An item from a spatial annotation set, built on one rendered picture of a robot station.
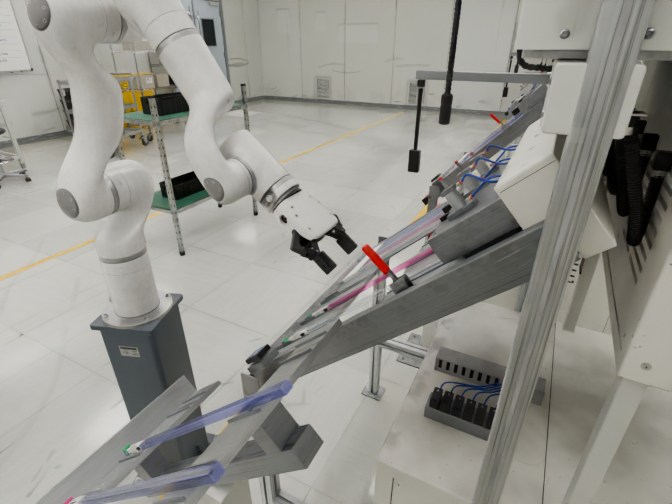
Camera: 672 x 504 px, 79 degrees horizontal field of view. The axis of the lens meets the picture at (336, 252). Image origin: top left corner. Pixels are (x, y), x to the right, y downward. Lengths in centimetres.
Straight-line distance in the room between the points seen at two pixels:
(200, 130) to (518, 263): 56
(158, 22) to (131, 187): 44
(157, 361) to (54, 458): 80
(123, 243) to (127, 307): 19
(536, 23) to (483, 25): 898
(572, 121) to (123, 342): 118
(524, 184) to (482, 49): 894
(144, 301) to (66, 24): 68
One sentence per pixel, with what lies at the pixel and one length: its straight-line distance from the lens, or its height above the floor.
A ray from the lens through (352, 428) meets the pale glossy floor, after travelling 180.
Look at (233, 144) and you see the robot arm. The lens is 82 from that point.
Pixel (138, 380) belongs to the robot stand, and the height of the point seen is 50.
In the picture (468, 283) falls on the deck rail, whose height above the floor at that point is 109.
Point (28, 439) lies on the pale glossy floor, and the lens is 214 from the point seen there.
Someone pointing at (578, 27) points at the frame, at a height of 141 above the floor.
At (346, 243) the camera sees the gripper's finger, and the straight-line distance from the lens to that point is 83.
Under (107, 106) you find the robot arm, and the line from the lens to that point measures 105.
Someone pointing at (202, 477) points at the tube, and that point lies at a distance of 42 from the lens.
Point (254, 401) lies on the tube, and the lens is 51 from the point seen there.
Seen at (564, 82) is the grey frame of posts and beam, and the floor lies 136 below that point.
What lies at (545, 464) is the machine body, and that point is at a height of 62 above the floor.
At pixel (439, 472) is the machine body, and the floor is 62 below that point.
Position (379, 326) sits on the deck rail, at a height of 96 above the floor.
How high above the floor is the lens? 140
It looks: 28 degrees down
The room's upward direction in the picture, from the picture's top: straight up
